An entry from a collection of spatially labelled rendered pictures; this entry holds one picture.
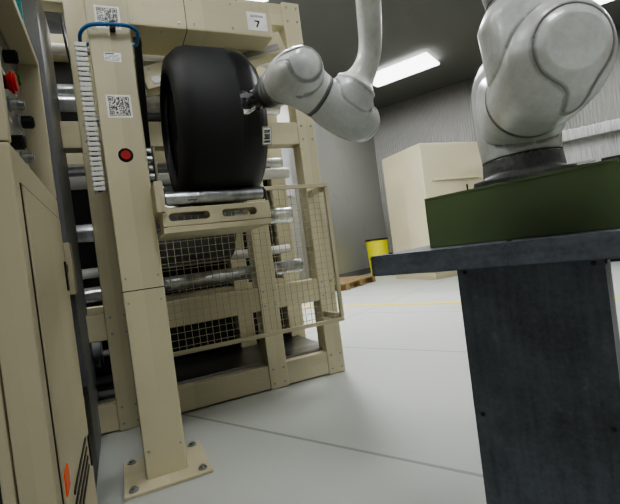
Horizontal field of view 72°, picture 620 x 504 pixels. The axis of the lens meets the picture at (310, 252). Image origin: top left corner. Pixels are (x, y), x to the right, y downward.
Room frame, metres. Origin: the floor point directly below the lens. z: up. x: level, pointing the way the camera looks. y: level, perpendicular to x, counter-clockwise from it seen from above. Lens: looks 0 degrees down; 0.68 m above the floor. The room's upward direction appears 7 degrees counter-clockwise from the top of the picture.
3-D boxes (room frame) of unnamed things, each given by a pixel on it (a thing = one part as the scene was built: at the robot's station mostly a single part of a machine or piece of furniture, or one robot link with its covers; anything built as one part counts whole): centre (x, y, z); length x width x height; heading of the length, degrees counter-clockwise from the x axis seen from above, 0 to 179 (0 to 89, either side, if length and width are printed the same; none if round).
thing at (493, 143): (0.89, -0.46, 0.92); 0.18 x 0.16 x 0.22; 168
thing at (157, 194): (1.50, 0.52, 0.90); 0.40 x 0.03 x 0.10; 24
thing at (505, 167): (0.91, -0.47, 0.78); 0.22 x 0.18 x 0.06; 151
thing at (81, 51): (1.39, 0.65, 1.19); 0.05 x 0.04 x 0.48; 24
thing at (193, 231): (1.57, 0.36, 0.80); 0.37 x 0.36 x 0.02; 24
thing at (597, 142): (6.07, -3.77, 0.89); 1.40 x 1.07 x 1.79; 56
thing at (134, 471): (1.45, 0.58, 0.01); 0.27 x 0.27 x 0.02; 24
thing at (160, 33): (1.90, 0.36, 1.71); 0.61 x 0.25 x 0.15; 114
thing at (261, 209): (1.45, 0.30, 0.84); 0.36 x 0.09 x 0.06; 114
